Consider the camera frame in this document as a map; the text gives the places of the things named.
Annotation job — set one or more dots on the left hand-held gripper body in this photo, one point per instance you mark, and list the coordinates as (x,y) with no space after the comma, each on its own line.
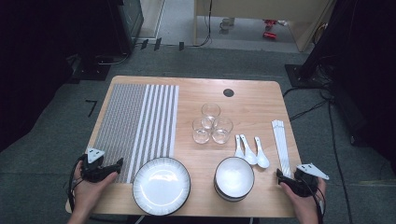
(93,171)

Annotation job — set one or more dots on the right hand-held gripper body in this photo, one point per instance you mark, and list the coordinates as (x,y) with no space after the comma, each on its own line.
(305,185)

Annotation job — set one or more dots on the bundle of white chopsticks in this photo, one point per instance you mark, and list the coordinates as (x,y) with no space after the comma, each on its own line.
(281,146)

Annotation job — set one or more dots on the white plate dark rim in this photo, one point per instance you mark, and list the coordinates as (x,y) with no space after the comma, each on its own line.
(162,186)

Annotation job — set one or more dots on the clear drinking glass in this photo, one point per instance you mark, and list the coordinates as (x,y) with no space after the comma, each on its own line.
(200,133)
(210,110)
(222,133)

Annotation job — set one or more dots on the person's left hand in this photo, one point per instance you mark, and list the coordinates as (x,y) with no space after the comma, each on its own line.
(88,194)

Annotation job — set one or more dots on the person's right hand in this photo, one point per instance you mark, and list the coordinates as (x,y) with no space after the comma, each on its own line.
(306,210)

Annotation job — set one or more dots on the grey striped placemat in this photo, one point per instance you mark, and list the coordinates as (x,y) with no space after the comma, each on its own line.
(137,124)

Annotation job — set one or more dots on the black stand base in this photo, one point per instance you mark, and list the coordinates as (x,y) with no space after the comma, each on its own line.
(299,76)
(90,71)

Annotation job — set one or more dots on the black table grommet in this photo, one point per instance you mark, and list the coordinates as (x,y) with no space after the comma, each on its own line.
(228,92)

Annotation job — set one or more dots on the black curtain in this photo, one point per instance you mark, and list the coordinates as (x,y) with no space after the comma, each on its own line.
(37,62)
(367,77)

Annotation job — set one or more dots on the black tape strip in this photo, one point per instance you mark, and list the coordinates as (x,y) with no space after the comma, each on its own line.
(144,44)
(181,46)
(158,44)

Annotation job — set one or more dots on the red can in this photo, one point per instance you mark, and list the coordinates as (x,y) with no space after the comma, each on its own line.
(269,35)

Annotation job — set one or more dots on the dark cabinet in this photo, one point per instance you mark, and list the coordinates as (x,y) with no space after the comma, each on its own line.
(130,18)

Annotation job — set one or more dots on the red object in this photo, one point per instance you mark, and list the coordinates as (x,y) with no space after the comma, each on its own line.
(269,22)

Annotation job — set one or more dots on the pale round object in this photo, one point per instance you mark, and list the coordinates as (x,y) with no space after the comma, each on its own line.
(228,22)

